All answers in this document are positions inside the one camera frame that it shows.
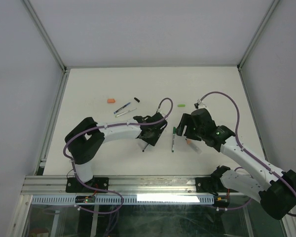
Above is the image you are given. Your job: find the white green end pen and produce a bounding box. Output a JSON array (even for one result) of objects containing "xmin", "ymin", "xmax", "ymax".
[{"xmin": 171, "ymin": 133, "xmax": 176, "ymax": 153}]

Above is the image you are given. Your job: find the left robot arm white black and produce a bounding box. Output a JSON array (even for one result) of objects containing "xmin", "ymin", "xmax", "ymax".
[{"xmin": 64, "ymin": 112, "xmax": 168, "ymax": 192}]

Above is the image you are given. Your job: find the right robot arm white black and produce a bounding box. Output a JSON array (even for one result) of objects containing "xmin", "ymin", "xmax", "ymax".
[{"xmin": 176, "ymin": 108, "xmax": 296, "ymax": 220}]

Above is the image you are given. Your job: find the silver green tip pen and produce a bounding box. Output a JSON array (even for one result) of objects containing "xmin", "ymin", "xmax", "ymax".
[{"xmin": 115, "ymin": 108, "xmax": 137, "ymax": 118}]

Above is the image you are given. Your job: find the dark blue barrel pen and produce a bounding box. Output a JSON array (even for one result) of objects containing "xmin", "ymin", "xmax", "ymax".
[{"xmin": 113, "ymin": 102, "xmax": 131, "ymax": 114}]

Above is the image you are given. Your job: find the orange pen cap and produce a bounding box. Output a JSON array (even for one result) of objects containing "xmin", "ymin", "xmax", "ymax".
[{"xmin": 107, "ymin": 99, "xmax": 115, "ymax": 104}]

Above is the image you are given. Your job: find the orange tip marker clear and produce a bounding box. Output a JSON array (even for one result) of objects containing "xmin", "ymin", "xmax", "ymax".
[{"xmin": 186, "ymin": 139, "xmax": 202, "ymax": 155}]

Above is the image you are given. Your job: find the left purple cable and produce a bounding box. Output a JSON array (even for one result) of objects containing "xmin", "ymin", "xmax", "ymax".
[{"xmin": 63, "ymin": 98, "xmax": 174, "ymax": 168}]

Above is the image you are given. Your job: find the purple cable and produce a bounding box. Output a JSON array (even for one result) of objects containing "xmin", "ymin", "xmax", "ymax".
[
  {"xmin": 63, "ymin": 98, "xmax": 174, "ymax": 168},
  {"xmin": 201, "ymin": 91, "xmax": 296, "ymax": 217}
]

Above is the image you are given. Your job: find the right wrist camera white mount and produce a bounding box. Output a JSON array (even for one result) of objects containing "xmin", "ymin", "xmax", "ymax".
[{"xmin": 194, "ymin": 99, "xmax": 207, "ymax": 109}]

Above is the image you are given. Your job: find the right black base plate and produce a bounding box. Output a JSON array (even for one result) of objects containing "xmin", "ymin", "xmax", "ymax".
[{"xmin": 195, "ymin": 177, "xmax": 216, "ymax": 195}]

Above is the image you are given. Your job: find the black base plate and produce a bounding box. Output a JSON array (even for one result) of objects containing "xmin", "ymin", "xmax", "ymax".
[
  {"xmin": 195, "ymin": 177, "xmax": 216, "ymax": 195},
  {"xmin": 66, "ymin": 177, "xmax": 109, "ymax": 193}
]

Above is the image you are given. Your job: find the white slotted cable duct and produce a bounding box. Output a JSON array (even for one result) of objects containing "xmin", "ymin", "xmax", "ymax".
[{"xmin": 32, "ymin": 194, "xmax": 214, "ymax": 205}]

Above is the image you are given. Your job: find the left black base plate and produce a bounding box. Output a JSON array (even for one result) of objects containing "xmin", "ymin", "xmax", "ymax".
[{"xmin": 66, "ymin": 177, "xmax": 109, "ymax": 193}]

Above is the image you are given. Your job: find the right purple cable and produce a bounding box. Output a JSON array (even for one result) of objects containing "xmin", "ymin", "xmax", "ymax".
[{"xmin": 201, "ymin": 91, "xmax": 296, "ymax": 217}]

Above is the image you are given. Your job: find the aluminium mounting rail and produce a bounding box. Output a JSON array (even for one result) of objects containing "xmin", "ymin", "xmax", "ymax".
[{"xmin": 21, "ymin": 175, "xmax": 208, "ymax": 195}]

